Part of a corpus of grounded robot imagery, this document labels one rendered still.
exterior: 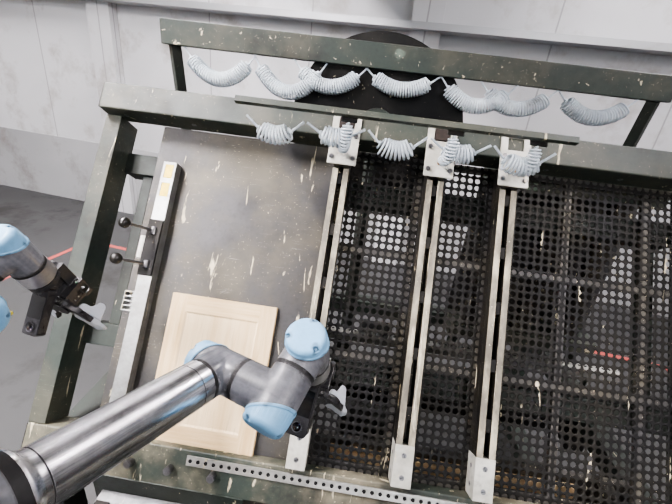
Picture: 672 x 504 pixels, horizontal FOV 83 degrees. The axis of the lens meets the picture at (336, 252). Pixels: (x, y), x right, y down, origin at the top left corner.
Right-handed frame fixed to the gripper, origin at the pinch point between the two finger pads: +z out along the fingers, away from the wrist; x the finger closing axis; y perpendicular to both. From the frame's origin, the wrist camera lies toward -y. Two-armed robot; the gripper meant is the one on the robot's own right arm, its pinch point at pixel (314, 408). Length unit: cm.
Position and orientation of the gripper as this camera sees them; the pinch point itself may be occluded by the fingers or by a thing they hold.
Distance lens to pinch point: 98.1
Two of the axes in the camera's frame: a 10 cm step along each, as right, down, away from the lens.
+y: 2.6, -7.6, 6.0
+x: -9.7, -1.9, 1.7
